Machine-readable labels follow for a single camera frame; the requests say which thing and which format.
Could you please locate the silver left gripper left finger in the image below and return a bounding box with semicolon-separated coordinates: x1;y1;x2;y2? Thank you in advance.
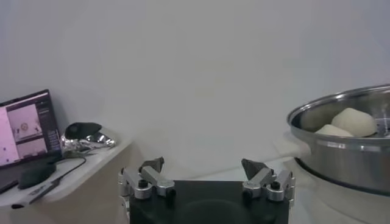
117;156;177;200

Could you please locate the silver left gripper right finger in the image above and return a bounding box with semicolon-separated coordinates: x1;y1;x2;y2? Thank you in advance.
240;158;296;202

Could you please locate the white steamed baozi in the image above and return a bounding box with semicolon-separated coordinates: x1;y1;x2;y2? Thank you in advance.
331;107;378;138
315;124;354;138

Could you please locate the stainless steel steamer basket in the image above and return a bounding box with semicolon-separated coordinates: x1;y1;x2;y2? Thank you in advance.
274;84;390;196

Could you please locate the white side table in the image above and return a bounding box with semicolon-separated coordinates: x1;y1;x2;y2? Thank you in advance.
0;138;144;224

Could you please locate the chrome headset with black visor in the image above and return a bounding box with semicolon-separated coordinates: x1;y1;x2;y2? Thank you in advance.
60;122;117;153

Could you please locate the black computer mouse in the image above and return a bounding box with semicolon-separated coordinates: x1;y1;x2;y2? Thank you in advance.
18;163;57;191

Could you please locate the grey usb hub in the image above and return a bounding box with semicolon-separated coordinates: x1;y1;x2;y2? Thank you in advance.
10;178;61;209

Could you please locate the thin black usb cable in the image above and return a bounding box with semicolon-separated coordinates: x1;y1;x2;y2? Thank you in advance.
53;156;88;184

